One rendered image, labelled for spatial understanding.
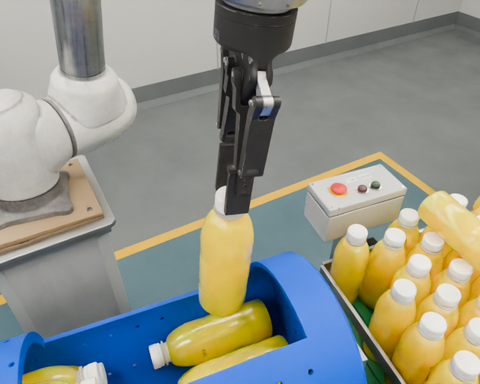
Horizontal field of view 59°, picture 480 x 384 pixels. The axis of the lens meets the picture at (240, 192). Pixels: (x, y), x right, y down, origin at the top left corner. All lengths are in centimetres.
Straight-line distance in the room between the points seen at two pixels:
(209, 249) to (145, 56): 300
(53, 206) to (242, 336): 57
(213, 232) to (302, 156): 244
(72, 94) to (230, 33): 69
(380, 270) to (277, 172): 193
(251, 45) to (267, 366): 37
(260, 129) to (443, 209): 55
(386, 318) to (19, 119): 82
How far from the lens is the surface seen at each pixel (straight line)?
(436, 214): 89
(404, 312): 83
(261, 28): 39
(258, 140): 41
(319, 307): 60
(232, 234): 53
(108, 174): 289
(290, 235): 238
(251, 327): 76
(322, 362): 59
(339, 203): 94
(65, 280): 118
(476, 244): 85
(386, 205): 102
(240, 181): 46
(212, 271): 58
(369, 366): 95
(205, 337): 74
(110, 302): 129
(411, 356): 82
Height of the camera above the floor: 172
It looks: 41 degrees down
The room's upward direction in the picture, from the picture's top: straight up
